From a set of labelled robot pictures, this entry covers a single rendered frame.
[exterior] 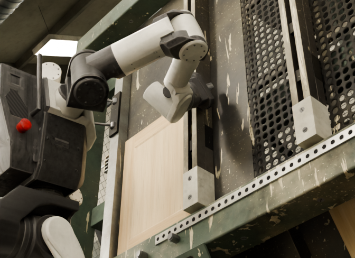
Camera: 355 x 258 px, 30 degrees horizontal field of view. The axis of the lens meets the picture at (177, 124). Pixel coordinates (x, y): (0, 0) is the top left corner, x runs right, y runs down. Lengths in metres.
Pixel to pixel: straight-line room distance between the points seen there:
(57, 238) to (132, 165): 0.74
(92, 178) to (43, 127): 0.93
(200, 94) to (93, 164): 0.78
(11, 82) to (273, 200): 0.73
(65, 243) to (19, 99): 0.39
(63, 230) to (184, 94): 0.51
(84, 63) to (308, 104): 0.58
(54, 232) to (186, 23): 0.62
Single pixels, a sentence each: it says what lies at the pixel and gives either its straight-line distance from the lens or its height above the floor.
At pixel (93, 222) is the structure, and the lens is 2.50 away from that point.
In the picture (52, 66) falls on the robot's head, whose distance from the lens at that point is 1.95.
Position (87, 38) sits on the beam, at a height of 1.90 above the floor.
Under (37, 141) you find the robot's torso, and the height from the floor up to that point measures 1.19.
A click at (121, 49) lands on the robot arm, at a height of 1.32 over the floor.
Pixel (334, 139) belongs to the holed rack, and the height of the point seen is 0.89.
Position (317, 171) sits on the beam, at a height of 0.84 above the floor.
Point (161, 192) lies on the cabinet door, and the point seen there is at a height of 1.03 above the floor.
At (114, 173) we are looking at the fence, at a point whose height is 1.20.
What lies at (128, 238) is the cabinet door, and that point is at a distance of 2.17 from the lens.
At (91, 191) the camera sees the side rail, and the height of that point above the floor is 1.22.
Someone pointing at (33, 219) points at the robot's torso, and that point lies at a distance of 1.66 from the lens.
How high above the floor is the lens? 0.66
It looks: 15 degrees up
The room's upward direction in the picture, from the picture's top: 24 degrees counter-clockwise
